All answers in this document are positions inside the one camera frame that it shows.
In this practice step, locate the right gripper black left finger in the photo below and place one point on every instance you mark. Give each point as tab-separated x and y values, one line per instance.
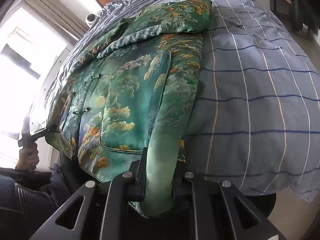
97	210

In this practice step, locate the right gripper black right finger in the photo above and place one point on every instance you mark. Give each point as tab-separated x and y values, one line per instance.
219	210

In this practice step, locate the green landscape print padded jacket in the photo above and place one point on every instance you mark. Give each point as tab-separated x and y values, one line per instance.
132	92

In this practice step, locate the person's left hand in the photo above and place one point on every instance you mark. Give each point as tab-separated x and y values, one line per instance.
28	158

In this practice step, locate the blue plaid bed duvet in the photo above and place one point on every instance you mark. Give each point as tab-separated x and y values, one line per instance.
255	119

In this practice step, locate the beige window curtain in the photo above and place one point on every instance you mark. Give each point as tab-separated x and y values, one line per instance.
59	17

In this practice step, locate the dark wooden chair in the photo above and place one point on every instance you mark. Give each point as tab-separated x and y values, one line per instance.
299	13

